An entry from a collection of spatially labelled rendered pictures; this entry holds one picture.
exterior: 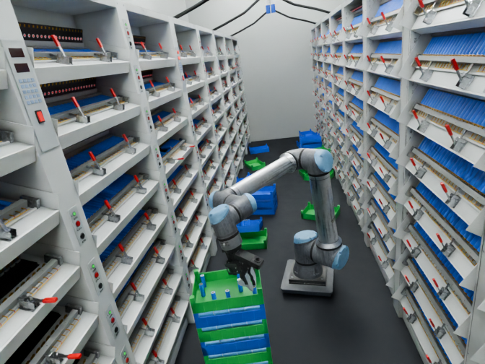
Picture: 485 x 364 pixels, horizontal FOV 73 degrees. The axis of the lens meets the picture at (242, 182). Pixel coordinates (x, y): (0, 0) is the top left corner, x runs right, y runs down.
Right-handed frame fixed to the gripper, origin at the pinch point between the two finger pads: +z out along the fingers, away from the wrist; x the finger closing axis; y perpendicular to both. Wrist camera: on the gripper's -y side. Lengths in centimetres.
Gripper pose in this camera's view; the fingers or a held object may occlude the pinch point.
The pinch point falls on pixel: (254, 287)
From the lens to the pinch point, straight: 143.0
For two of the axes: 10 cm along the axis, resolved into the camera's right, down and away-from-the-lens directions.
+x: -4.6, 3.8, -8.0
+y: -8.1, 1.9, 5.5
